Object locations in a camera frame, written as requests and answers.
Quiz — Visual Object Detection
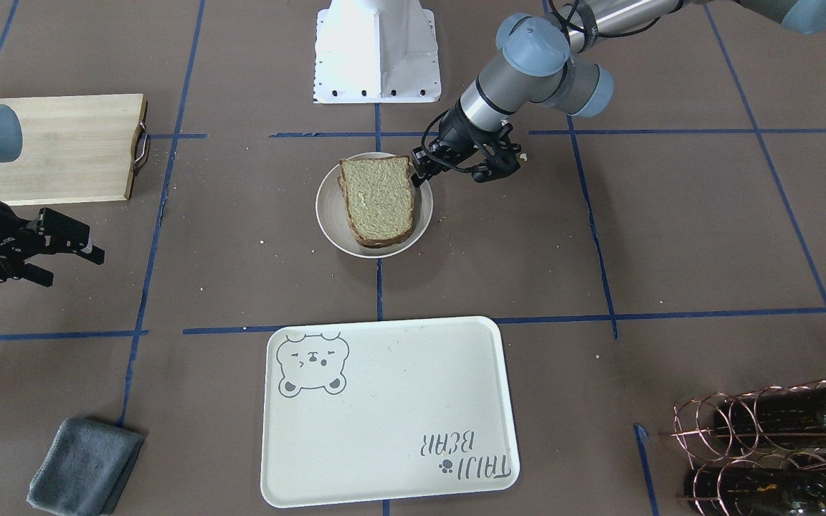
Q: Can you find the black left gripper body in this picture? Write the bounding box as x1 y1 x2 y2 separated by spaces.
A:
413 107 482 176

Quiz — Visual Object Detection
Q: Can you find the bread slice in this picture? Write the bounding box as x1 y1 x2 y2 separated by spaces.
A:
338 156 416 249

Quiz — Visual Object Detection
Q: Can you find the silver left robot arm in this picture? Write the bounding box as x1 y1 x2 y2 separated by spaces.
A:
411 1 686 187

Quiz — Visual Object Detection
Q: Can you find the cream bear serving tray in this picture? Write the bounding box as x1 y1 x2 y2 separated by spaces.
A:
260 316 521 507

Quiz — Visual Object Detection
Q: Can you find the wooden cutting board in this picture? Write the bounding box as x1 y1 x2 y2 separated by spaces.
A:
0 92 147 206

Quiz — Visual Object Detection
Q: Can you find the grey folded cloth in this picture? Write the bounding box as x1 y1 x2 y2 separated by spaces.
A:
26 418 144 515

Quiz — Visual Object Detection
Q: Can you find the lower dark wine bottle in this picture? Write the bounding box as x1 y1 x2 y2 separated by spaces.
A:
683 462 826 515

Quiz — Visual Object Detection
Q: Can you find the dark wine bottle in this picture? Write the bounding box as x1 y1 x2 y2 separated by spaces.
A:
713 386 826 450
683 462 826 515

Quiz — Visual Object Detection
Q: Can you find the upper dark wine bottle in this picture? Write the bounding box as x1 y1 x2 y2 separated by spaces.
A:
713 386 826 450

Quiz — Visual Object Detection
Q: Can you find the black camera cable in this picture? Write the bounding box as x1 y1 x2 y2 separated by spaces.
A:
419 0 661 175

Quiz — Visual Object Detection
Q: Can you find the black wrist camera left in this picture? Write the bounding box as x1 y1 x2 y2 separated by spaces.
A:
465 122 523 183

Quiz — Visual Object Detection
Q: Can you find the metal board handle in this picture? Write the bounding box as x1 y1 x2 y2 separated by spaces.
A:
131 120 151 176

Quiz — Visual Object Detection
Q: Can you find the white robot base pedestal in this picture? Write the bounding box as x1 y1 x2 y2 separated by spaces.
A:
313 1 442 105

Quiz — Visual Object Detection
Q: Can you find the copper wire bottle rack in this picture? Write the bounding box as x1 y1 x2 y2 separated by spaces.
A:
670 379 826 515

